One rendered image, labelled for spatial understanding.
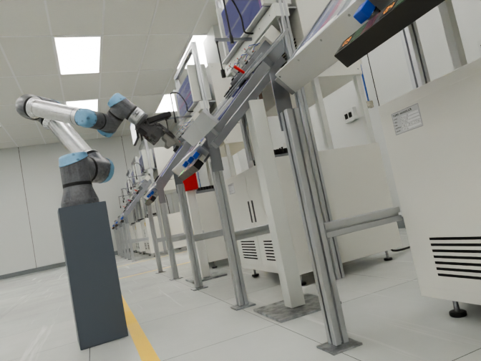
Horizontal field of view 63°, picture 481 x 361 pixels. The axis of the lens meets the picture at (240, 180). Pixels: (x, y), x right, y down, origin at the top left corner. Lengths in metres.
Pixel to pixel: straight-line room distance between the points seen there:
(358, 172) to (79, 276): 1.39
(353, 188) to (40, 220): 9.14
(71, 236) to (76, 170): 0.27
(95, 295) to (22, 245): 8.91
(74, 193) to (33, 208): 8.86
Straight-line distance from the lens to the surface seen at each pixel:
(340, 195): 2.03
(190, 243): 2.42
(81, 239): 1.70
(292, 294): 1.54
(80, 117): 1.75
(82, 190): 1.74
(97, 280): 1.71
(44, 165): 10.70
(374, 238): 2.13
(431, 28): 3.35
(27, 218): 10.59
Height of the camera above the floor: 0.39
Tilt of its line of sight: 5 degrees up
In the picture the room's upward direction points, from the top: 11 degrees counter-clockwise
